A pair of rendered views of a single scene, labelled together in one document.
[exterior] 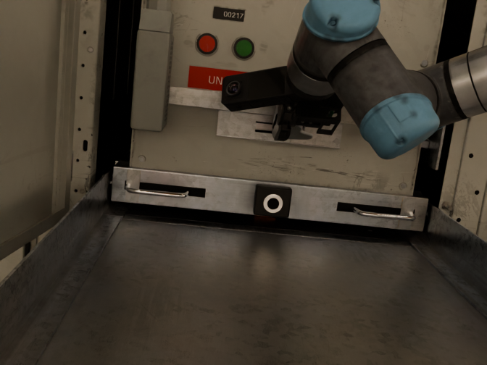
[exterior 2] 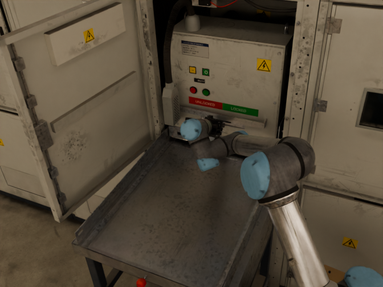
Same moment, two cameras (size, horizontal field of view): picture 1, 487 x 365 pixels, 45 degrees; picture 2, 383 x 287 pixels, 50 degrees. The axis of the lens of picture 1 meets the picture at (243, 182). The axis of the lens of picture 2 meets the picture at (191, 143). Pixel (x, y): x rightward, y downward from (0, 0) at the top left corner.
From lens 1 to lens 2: 1.18 m
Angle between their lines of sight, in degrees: 37
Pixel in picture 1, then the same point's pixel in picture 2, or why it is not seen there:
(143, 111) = (167, 120)
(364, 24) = (191, 138)
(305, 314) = (192, 201)
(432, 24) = (276, 89)
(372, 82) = (195, 153)
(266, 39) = (213, 89)
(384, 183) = not seen: hidden behind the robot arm
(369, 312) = (213, 203)
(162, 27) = (168, 95)
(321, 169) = not seen: hidden behind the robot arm
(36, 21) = (132, 93)
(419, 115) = (206, 165)
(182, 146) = not seen: hidden behind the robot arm
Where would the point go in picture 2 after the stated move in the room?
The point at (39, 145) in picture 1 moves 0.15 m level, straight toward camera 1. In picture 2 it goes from (141, 124) to (132, 143)
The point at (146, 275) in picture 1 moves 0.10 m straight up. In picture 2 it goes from (160, 178) to (158, 160)
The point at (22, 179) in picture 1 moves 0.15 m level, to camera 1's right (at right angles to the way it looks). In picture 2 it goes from (135, 137) to (162, 146)
